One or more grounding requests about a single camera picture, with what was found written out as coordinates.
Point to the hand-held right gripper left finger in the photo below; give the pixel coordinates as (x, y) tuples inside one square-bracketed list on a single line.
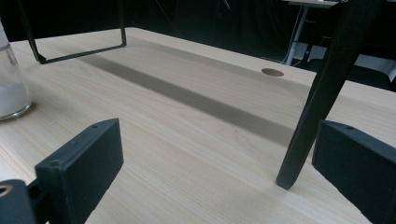
[(81, 165)]

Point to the white desk in background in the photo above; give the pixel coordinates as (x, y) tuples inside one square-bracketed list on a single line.
[(299, 34)]

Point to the black metal stand leg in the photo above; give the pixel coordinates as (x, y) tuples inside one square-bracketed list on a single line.
[(327, 90)]

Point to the clear glass bottle white powder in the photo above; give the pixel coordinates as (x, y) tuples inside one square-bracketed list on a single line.
[(11, 90)]

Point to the black metal frame stand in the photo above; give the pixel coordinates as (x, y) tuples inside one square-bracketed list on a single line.
[(77, 54)]

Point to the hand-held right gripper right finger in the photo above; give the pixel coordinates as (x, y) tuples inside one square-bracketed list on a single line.
[(358, 161)]

